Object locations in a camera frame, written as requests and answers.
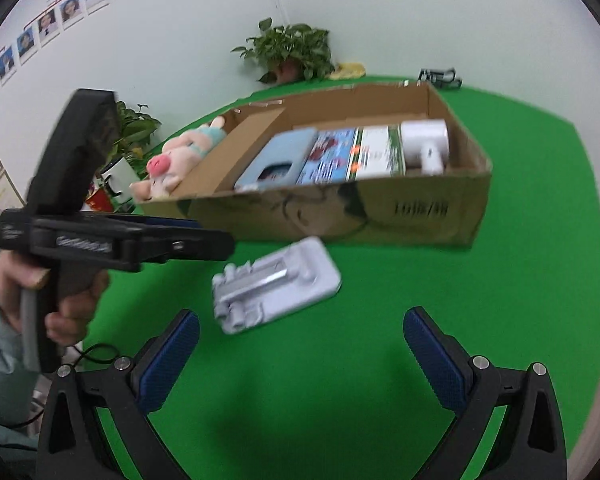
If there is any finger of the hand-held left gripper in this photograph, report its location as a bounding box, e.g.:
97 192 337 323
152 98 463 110
141 227 237 264
107 213 202 229

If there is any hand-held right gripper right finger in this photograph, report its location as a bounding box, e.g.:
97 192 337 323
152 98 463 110
402 306 567 480

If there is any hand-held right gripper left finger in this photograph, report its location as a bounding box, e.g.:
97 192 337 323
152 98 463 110
37 309 201 480

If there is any pink pig plush toy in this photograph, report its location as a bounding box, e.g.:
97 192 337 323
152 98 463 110
130 116 228 203

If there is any white plastic tray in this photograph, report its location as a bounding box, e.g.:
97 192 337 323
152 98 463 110
211 236 342 337

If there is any light blue box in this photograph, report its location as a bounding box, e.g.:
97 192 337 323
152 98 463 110
233 127 318 192

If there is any cardboard box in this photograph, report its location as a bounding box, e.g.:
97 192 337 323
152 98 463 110
135 81 493 247

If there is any printed blue box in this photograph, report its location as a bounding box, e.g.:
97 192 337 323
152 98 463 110
296 127 358 185

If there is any green and white box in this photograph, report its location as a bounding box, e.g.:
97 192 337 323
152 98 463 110
345 125 407 182

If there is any person's left hand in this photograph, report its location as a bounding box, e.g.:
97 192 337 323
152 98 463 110
0 252 112 347

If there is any red object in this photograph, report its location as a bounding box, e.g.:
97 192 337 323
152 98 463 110
84 187 116 213

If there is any white mug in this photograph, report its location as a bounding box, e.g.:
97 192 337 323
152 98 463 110
97 156 140 211

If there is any small leafy plant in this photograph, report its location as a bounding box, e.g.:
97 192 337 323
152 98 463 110
112 101 162 171

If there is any green tablecloth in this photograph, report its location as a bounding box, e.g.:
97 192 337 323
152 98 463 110
82 74 600 480

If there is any potted green plant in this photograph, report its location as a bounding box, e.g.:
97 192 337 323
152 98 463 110
231 17 337 85

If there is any yellow dry leaf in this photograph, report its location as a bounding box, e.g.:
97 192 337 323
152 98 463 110
328 62 366 81

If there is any black metal clip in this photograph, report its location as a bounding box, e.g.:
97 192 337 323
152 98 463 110
417 66 463 88

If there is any black cable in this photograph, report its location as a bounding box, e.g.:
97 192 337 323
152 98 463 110
12 342 121 431

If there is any row of wall photos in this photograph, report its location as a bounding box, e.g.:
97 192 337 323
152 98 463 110
0 0 110 108

